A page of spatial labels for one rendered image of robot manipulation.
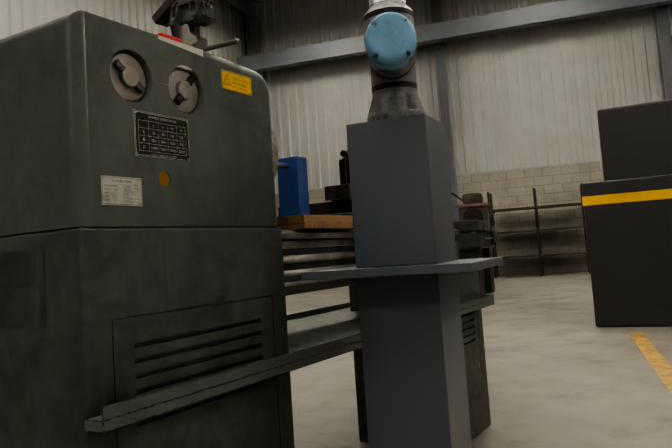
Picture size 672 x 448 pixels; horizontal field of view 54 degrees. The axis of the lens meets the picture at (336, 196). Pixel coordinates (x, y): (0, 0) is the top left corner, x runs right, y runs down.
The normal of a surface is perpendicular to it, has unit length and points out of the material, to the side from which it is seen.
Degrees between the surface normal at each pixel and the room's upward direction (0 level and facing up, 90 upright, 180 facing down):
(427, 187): 90
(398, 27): 97
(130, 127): 90
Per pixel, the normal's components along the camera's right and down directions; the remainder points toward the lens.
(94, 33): 0.86, -0.10
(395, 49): -0.10, 0.04
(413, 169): -0.40, -0.05
